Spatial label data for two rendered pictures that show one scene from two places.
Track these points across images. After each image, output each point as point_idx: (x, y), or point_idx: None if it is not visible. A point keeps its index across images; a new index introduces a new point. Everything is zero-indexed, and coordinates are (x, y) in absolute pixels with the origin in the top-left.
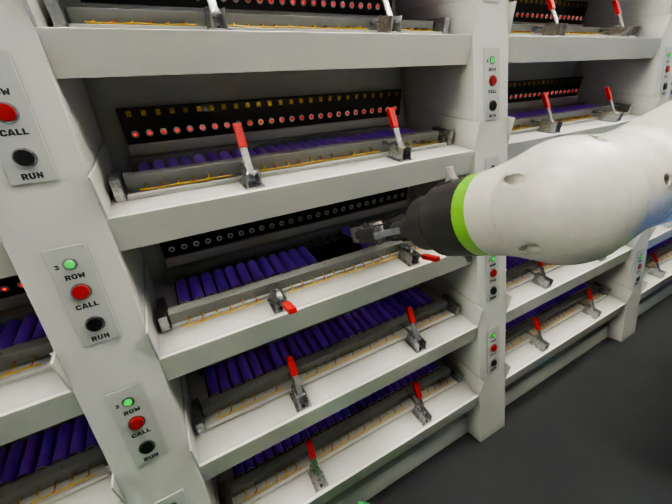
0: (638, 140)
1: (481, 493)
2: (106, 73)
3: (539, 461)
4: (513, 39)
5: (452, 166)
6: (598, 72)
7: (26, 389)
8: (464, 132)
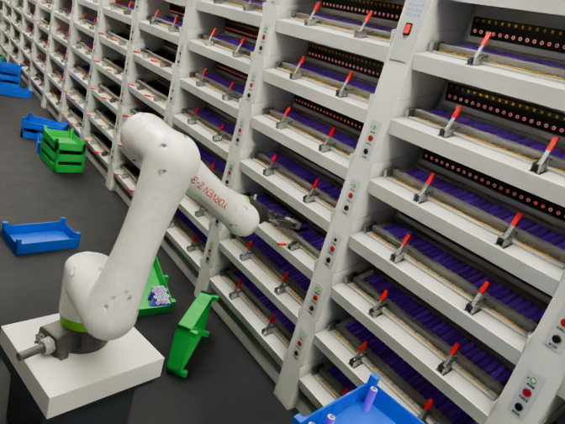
0: None
1: (241, 379)
2: (256, 129)
3: (260, 412)
4: (372, 183)
5: (255, 194)
6: None
7: None
8: None
